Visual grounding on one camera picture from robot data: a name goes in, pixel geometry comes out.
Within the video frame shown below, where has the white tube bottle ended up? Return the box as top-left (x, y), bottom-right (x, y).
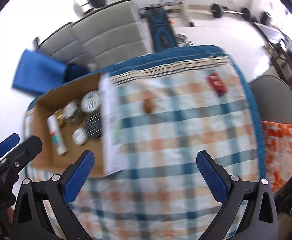
top-left (47, 115), bottom-right (67, 155)

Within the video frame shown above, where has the gold round tin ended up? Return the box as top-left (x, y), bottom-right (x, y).
top-left (54, 108), bottom-right (66, 129)

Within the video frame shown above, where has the metal perforated-lid tin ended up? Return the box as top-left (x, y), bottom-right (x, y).
top-left (63, 99), bottom-right (84, 124)

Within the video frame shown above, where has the white rounded small case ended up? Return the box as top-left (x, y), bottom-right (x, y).
top-left (72, 127), bottom-right (87, 146)

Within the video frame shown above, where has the black round patterned tin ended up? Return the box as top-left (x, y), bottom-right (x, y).
top-left (85, 113), bottom-right (102, 139)

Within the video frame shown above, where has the white round cream jar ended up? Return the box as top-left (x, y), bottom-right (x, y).
top-left (81, 90), bottom-right (100, 113)

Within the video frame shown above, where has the open cardboard box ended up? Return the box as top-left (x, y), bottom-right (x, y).
top-left (31, 72), bottom-right (127, 178)

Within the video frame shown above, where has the blue foam mat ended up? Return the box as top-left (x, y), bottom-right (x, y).
top-left (12, 49), bottom-right (90, 95)

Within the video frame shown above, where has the orange white floral cloth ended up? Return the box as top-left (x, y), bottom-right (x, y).
top-left (261, 121), bottom-right (292, 193)

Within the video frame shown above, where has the grey padded cushion rear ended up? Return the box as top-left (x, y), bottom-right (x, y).
top-left (37, 22), bottom-right (89, 66)

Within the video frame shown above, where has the grey padded cushion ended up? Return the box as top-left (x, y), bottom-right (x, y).
top-left (71, 0), bottom-right (153, 68)
top-left (37, 22), bottom-right (89, 66)

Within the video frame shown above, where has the grey chair backrest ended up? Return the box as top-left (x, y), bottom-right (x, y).
top-left (249, 75), bottom-right (292, 124)

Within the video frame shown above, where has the red small box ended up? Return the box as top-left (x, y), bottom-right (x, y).
top-left (207, 73), bottom-right (228, 97)

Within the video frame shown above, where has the plaid checkered table cloth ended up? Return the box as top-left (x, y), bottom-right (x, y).
top-left (27, 53), bottom-right (263, 239)

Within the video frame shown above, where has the small brown walnut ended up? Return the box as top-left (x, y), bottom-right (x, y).
top-left (143, 98), bottom-right (154, 114)

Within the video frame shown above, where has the grey padded cushion front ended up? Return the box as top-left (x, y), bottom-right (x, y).
top-left (71, 0), bottom-right (153, 68)

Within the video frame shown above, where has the dark wooden chair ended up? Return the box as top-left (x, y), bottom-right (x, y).
top-left (263, 43), bottom-right (292, 86)

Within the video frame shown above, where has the black treadmill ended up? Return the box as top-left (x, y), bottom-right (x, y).
top-left (251, 11), bottom-right (290, 44)

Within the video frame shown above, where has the black blue bench pad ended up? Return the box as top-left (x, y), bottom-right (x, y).
top-left (145, 7), bottom-right (178, 53)

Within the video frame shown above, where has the barbell on floor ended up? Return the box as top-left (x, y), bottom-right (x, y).
top-left (210, 3), bottom-right (251, 21)

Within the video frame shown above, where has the white weight bench rack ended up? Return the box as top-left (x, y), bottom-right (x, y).
top-left (103, 0), bottom-right (196, 27)

